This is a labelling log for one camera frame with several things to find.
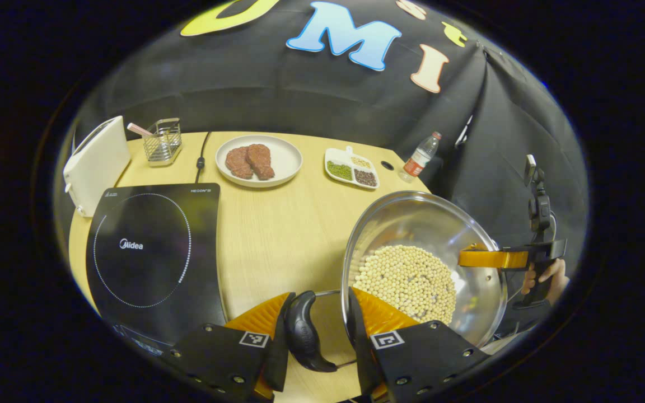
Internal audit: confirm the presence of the white divided dish of beans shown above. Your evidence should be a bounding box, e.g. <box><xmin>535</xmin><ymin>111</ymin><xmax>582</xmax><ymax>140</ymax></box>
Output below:
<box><xmin>324</xmin><ymin>146</ymin><xmax>380</xmax><ymax>190</ymax></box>

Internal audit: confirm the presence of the black power cable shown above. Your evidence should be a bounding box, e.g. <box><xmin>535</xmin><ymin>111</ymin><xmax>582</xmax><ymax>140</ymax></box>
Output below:
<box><xmin>195</xmin><ymin>132</ymin><xmax>212</xmax><ymax>184</ymax></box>

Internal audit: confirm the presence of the pile of soybeans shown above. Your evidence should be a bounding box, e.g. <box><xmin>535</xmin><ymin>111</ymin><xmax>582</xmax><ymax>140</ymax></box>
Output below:
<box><xmin>353</xmin><ymin>245</ymin><xmax>457</xmax><ymax>325</ymax></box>

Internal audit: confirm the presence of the black induction cooktop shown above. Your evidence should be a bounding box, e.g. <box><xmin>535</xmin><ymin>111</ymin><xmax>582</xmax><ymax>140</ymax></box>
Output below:
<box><xmin>86</xmin><ymin>182</ymin><xmax>228</xmax><ymax>353</ymax></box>

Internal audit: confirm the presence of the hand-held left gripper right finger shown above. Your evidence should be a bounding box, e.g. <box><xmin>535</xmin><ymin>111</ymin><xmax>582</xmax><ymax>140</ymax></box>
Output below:
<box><xmin>347</xmin><ymin>287</ymin><xmax>491</xmax><ymax>401</ymax></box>

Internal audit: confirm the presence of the clear plastic bottle red label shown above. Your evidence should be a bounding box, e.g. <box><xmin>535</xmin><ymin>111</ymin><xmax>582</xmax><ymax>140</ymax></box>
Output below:
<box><xmin>399</xmin><ymin>132</ymin><xmax>442</xmax><ymax>184</ymax></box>

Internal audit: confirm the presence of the steel pot with black handles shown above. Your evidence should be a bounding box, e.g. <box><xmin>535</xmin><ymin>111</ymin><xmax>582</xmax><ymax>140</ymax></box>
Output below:
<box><xmin>286</xmin><ymin>190</ymin><xmax>508</xmax><ymax>373</ymax></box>

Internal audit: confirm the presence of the white round plate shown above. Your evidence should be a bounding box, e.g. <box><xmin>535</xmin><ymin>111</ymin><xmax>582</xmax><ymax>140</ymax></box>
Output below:
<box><xmin>215</xmin><ymin>134</ymin><xmax>303</xmax><ymax>189</ymax></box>

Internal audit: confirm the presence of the metal wire basket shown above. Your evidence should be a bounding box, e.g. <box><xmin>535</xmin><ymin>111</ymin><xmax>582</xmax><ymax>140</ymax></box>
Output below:
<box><xmin>143</xmin><ymin>118</ymin><xmax>183</xmax><ymax>167</ymax></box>

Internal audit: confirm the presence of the white toaster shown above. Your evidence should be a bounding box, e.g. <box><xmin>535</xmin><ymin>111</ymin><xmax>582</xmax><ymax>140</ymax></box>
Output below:
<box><xmin>63</xmin><ymin>115</ymin><xmax>132</xmax><ymax>218</ymax></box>

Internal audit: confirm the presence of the brown meat piece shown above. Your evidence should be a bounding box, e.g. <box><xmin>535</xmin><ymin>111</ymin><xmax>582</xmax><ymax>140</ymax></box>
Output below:
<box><xmin>225</xmin><ymin>147</ymin><xmax>254</xmax><ymax>180</ymax></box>
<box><xmin>246</xmin><ymin>144</ymin><xmax>275</xmax><ymax>181</ymax></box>

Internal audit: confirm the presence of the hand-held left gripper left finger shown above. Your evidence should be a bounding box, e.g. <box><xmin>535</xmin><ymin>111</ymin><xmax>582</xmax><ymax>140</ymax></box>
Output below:
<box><xmin>160</xmin><ymin>291</ymin><xmax>296</xmax><ymax>401</ymax></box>

